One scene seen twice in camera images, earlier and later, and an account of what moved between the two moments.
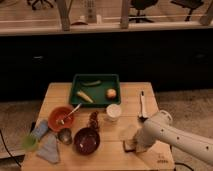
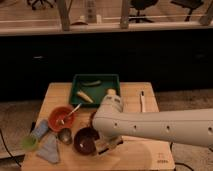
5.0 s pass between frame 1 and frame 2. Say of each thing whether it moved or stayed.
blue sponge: stayed
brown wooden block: moved
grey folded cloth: stayed
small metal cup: stayed
